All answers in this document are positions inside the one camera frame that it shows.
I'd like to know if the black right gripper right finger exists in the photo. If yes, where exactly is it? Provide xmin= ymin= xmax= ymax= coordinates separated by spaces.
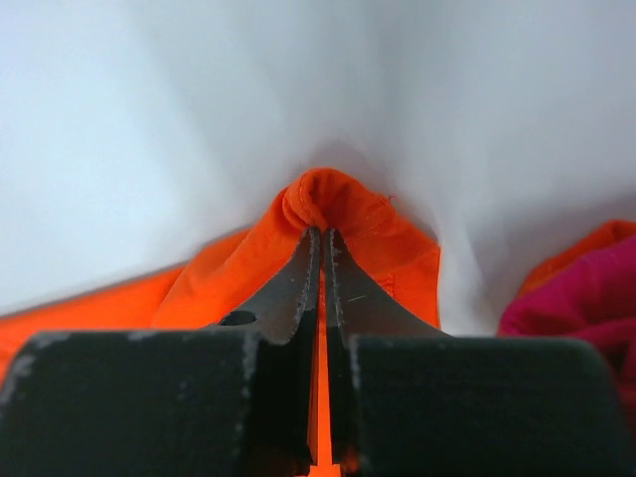
xmin=323 ymin=227 xmax=453 ymax=463

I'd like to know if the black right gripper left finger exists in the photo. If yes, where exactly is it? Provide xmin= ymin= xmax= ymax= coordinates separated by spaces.
xmin=198 ymin=227 xmax=322 ymax=463

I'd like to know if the orange t shirt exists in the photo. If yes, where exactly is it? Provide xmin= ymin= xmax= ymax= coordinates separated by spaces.
xmin=0 ymin=167 xmax=636 ymax=477

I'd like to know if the folded pink cloth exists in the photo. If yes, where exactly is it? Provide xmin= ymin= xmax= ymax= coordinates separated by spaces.
xmin=498 ymin=233 xmax=636 ymax=428

